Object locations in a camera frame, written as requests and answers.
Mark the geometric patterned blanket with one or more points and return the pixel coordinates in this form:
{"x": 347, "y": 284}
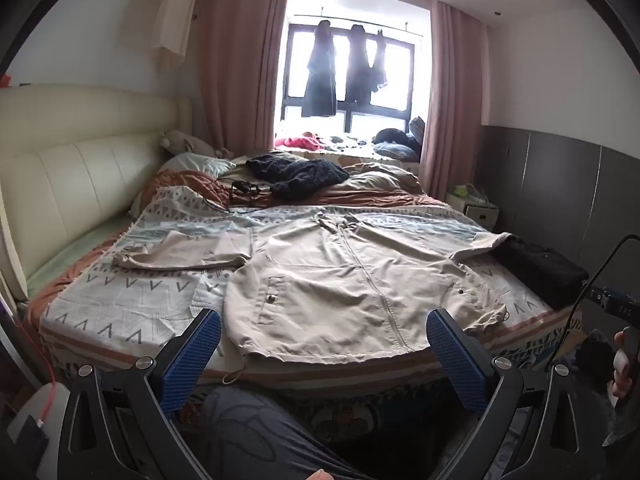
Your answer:
{"x": 125, "y": 300}

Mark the beige zip jacket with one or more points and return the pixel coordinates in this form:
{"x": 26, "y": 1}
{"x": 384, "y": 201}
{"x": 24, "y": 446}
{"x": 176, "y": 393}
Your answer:
{"x": 325, "y": 285}

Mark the person's leg in grey pants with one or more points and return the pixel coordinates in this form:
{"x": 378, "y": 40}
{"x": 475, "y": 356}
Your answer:
{"x": 250, "y": 435}

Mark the light green pillow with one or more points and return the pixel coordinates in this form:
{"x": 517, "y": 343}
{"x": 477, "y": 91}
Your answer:
{"x": 195, "y": 162}

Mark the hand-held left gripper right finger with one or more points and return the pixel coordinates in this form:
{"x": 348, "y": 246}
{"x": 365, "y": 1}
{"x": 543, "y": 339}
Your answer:
{"x": 455, "y": 360}

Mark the dark knitted sweater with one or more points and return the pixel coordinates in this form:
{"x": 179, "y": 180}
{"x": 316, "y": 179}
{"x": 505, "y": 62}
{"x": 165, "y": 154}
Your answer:
{"x": 300, "y": 172}

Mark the cream padded headboard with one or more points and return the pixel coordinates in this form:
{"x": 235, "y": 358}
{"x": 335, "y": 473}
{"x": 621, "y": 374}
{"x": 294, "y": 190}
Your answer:
{"x": 75, "y": 170}

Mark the person's right hand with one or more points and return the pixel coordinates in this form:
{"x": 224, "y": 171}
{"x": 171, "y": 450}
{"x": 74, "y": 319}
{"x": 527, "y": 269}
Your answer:
{"x": 620, "y": 385}

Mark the black phone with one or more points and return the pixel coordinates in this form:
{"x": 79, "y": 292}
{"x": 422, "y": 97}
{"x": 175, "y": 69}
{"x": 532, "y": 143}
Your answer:
{"x": 25, "y": 445}

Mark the red cloth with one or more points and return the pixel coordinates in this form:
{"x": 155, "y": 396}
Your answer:
{"x": 300, "y": 142}

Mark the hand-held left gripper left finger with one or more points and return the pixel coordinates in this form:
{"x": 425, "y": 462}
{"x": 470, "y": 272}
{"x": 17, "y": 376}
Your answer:
{"x": 192, "y": 360}

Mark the pink curtain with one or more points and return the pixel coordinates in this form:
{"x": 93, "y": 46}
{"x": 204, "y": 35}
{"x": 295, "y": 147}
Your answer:
{"x": 240, "y": 60}
{"x": 450, "y": 100}

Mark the white nightstand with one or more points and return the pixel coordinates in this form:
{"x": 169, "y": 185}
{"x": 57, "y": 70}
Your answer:
{"x": 480, "y": 212}

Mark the beige plush toy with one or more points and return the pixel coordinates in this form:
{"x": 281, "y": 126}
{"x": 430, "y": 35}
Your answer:
{"x": 182, "y": 141}

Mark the dark hanging coat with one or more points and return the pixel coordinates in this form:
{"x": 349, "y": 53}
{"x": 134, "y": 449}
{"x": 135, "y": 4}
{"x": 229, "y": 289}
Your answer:
{"x": 320, "y": 80}
{"x": 360, "y": 75}

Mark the light green fitted sheet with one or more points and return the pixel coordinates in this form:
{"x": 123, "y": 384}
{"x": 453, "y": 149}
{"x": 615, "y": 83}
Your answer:
{"x": 75, "y": 250}

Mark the green tissue box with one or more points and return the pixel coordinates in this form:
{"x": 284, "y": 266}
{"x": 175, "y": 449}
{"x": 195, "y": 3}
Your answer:
{"x": 462, "y": 191}

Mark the black framed window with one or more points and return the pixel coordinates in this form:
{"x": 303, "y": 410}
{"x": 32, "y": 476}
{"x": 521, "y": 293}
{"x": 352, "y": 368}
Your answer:
{"x": 400, "y": 75}

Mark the colourful printed bed sheet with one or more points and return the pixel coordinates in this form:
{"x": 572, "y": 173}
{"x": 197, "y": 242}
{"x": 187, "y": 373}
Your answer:
{"x": 350, "y": 410}

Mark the black folded garment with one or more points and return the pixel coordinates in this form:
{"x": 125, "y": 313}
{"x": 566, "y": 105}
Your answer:
{"x": 540, "y": 267}

